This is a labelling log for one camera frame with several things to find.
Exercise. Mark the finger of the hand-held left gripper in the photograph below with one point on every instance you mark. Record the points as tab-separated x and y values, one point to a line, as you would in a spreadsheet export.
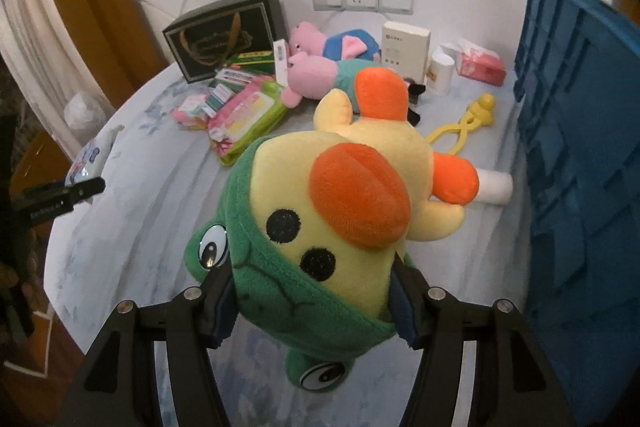
85	192

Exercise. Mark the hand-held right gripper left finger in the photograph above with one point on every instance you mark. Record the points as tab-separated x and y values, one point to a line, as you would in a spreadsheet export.
225	307

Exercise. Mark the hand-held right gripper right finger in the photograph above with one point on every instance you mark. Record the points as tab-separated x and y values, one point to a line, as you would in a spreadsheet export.
402	307

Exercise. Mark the yellow duck plush green hood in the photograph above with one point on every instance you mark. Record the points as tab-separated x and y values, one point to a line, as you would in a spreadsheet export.
310	187

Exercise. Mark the blue plastic container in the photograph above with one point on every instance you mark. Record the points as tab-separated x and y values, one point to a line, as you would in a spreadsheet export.
575	132

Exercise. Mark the clear printed plastic pack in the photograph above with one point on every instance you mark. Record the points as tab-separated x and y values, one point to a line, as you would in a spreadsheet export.
90	157

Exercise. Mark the white crumpled bag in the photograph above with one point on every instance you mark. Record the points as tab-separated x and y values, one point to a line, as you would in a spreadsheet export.
85	109

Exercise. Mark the small pink pack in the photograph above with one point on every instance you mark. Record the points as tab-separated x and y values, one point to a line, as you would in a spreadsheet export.
190	112

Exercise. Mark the white paper roll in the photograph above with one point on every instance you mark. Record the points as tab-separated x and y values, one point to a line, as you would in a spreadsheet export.
495	187

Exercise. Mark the white curtain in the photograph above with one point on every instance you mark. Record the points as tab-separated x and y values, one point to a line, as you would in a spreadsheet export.
35	32

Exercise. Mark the green pink wipes pack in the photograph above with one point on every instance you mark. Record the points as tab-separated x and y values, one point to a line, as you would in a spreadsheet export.
245	117

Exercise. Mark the dark gift box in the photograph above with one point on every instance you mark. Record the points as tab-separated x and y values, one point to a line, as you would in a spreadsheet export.
220	37

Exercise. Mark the long green box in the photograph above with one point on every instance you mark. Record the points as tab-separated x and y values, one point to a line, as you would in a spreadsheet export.
252	58

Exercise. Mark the yellow plastic clamp toy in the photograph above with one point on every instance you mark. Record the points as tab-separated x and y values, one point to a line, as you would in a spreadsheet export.
482	107

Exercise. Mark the white cup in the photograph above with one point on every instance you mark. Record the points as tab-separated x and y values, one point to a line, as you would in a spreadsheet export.
441	77

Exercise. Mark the white narrow box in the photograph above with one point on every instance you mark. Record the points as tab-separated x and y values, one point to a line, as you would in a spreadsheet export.
281	62

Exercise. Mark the pink pig plush teal dress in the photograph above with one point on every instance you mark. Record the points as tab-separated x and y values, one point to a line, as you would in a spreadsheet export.
310	74

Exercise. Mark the pink tissue pack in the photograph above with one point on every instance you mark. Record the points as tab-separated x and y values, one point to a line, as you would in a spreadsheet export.
480	67

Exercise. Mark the white cardboard box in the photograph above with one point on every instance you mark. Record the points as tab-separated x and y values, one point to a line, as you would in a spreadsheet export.
405	49

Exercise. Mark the pink pig plush blue dress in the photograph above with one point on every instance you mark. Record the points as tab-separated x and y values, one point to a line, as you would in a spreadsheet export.
345	44

